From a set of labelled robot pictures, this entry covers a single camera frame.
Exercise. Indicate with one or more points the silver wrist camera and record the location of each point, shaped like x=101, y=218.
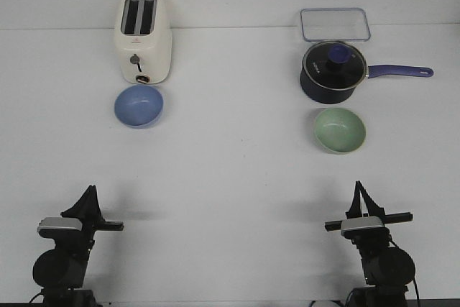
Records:
x=359, y=224
x=54, y=227

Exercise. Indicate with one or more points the glass pot lid blue knob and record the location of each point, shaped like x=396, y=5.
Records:
x=335, y=65

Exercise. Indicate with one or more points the green bowl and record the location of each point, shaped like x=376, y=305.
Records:
x=339, y=130

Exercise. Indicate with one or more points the blue bowl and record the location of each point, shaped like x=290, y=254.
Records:
x=139, y=106

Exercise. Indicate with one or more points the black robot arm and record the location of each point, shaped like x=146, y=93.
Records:
x=387, y=268
x=61, y=271

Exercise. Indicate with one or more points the white two-slot toaster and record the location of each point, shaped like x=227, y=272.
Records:
x=143, y=41

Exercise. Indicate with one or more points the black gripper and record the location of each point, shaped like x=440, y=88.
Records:
x=372, y=237
x=88, y=211

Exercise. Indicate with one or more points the clear rectangular container lid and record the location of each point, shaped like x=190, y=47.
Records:
x=345, y=24

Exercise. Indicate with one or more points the dark blue saucepan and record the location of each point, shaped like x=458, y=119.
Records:
x=328, y=96

